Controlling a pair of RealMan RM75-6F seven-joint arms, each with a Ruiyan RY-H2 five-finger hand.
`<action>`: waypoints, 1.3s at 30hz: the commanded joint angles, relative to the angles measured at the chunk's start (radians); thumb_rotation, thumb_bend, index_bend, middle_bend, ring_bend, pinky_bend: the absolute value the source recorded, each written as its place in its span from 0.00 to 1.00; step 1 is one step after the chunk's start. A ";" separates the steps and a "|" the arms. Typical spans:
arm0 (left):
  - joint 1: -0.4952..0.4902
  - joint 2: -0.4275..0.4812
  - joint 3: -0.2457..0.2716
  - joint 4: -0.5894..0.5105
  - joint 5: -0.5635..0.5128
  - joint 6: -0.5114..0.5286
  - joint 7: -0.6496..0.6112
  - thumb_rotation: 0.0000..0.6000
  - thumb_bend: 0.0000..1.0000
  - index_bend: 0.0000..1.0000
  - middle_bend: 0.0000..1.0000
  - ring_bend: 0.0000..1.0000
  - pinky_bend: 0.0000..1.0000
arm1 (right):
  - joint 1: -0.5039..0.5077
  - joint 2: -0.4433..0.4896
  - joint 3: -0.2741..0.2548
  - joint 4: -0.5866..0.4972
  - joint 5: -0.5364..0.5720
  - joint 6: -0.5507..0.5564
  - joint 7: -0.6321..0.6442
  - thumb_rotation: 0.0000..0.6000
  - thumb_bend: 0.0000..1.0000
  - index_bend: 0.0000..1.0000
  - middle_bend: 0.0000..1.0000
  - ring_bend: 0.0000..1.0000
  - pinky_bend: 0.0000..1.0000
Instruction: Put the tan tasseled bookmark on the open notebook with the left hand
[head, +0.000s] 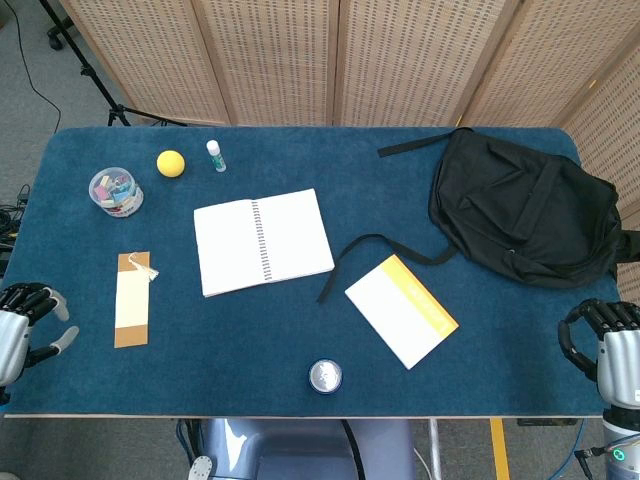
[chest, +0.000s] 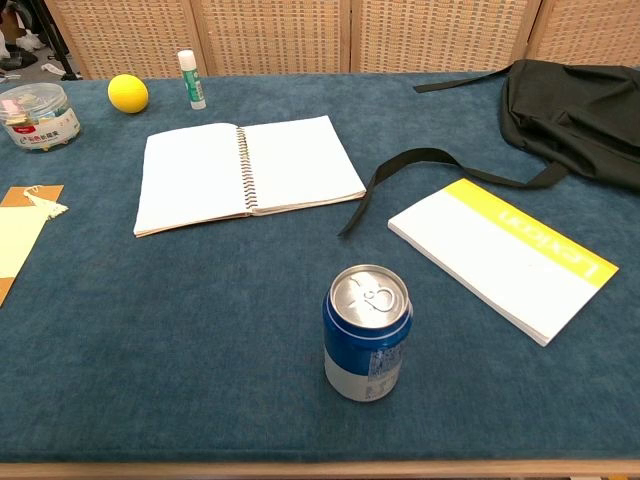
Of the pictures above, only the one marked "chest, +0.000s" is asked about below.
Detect blue white drink can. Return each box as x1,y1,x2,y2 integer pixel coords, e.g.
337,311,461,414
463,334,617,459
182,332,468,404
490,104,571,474
322,264,415,403

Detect yellow foam ball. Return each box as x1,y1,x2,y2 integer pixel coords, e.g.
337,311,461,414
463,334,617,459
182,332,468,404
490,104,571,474
107,73,150,115

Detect green white glue stick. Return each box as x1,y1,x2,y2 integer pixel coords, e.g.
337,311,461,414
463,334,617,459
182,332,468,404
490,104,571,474
177,49,208,111

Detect black backpack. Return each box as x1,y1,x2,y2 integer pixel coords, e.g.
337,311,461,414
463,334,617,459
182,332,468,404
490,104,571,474
337,58,640,237

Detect open white spiral notebook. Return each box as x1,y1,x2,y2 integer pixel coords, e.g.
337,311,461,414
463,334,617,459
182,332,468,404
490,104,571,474
133,115,368,239

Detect white yellow notepad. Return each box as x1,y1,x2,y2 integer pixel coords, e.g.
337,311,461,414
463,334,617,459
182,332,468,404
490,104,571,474
387,178,620,348

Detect clear tub of binder clips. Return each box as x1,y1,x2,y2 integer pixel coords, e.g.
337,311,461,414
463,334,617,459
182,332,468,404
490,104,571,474
0,82,83,153

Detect wicker folding screen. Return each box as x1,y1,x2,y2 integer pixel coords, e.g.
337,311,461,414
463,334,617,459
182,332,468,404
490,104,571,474
44,0,640,81

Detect brown card with bookmark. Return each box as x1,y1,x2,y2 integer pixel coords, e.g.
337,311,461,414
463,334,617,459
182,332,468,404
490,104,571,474
0,184,70,307

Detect black tripod stand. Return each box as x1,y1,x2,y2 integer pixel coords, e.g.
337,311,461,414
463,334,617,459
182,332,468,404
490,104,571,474
29,0,84,82

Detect blue table cloth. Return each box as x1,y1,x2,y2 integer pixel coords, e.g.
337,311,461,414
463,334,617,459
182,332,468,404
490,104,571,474
0,72,640,464

